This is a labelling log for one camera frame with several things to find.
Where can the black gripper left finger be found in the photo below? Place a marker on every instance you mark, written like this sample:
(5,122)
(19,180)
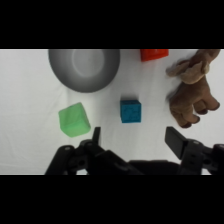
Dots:
(87,156)

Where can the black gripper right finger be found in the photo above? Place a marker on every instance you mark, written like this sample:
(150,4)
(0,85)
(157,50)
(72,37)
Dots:
(176,141)

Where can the brown plush deer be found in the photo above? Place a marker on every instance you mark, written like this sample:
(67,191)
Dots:
(192,91)

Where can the grey bowl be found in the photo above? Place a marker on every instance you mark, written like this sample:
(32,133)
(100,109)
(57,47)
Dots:
(85,68)

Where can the green foam block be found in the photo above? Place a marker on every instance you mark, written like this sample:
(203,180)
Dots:
(74,120)

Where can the blue cube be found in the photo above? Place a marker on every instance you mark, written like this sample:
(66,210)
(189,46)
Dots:
(130,111)

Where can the red cube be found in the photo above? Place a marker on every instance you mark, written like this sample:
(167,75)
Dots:
(154,54)

